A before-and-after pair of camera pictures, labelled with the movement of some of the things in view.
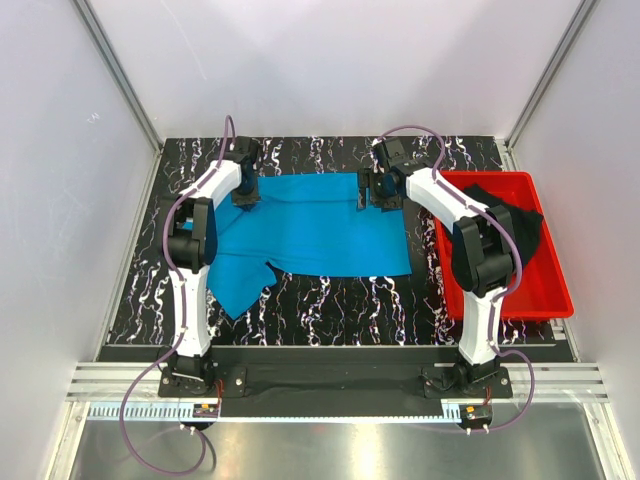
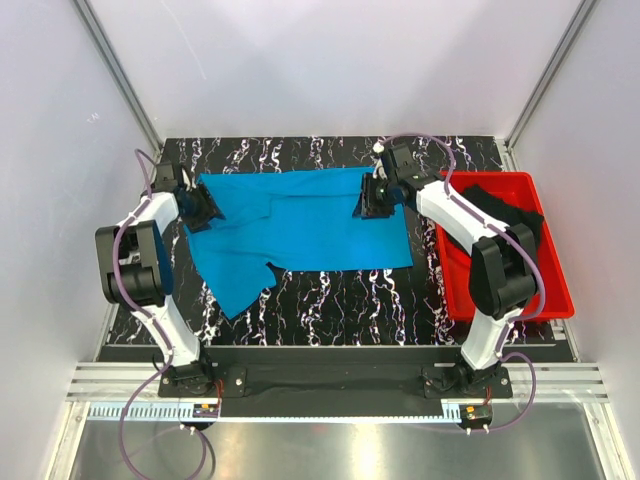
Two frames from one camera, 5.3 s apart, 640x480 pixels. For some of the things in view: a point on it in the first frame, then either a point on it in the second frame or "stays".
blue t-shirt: x=306 y=224 stays
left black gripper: x=247 y=202 -> x=209 y=210
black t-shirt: x=527 y=223 stays
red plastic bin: x=542 y=290 stays
